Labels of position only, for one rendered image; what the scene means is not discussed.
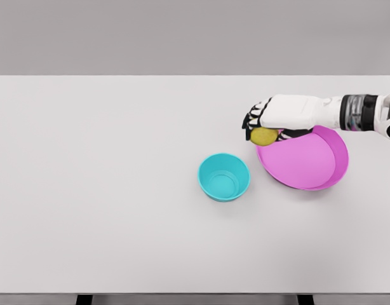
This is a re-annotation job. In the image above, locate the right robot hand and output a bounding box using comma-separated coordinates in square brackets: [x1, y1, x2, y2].
[241, 94, 320, 142]

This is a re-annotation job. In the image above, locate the pink plate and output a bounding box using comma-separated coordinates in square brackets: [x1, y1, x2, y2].
[256, 125, 350, 191]

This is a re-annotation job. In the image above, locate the yellow-green apple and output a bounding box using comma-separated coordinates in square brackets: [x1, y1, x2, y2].
[250, 126, 279, 147]

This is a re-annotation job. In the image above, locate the blue bowl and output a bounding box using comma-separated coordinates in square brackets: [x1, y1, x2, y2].
[198, 153, 252, 202]

